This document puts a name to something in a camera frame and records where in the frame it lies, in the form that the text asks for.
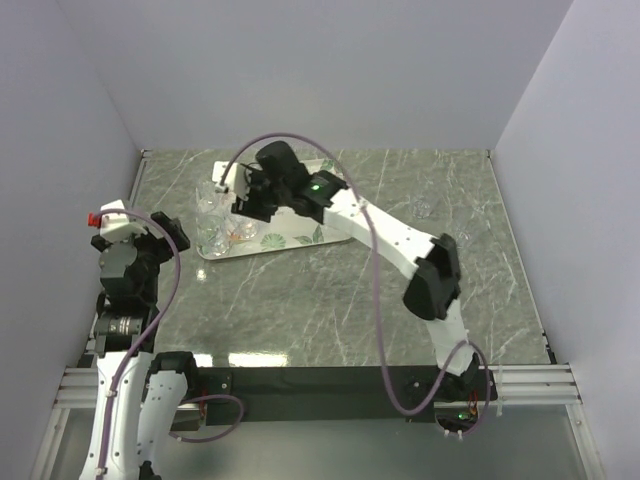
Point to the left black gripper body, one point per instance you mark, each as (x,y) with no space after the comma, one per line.
(153,252)

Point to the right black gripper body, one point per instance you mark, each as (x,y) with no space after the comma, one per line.
(261,184)

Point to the clear glass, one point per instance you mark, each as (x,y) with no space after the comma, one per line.
(243,228)
(421,205)
(207,198)
(212,237)
(467,233)

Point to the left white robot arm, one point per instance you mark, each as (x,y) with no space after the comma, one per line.
(138,391)

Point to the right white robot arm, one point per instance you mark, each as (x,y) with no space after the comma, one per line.
(430,263)

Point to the floral white serving tray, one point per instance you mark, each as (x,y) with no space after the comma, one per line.
(286,231)

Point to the black base beam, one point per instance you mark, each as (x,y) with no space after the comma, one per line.
(330,393)

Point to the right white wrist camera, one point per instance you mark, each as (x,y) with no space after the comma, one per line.
(235,182)

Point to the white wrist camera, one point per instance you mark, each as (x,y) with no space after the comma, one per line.
(116,227)
(235,182)

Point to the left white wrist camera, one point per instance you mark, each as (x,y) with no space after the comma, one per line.
(116,227)

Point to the aluminium frame rail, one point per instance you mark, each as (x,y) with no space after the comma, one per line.
(517,385)

